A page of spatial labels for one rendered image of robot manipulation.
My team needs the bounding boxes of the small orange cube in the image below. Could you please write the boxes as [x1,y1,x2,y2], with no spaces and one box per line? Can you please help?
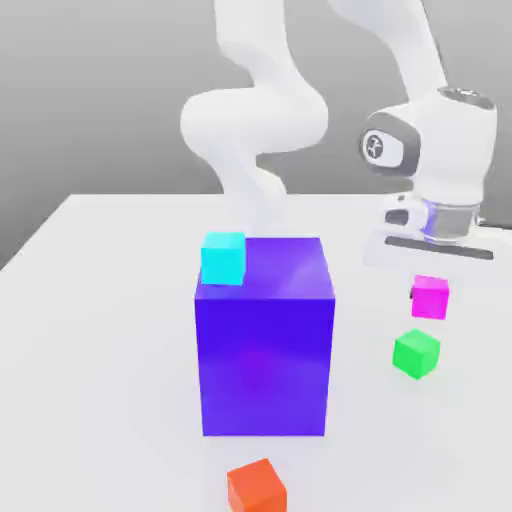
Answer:
[226,458,288,512]

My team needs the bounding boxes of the small cyan cube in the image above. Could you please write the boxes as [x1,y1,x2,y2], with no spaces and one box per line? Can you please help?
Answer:
[199,231,247,287]

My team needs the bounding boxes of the small magenta cube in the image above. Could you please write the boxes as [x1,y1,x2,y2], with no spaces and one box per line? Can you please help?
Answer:
[410,274,450,322]

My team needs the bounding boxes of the large purple box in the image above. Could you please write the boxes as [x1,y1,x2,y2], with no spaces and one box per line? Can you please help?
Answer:
[194,236,336,438]

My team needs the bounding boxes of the small green cube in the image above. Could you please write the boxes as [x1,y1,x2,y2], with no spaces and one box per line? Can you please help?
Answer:
[391,328,442,381]

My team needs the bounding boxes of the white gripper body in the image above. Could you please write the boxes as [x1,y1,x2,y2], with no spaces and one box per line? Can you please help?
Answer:
[362,230,496,273]

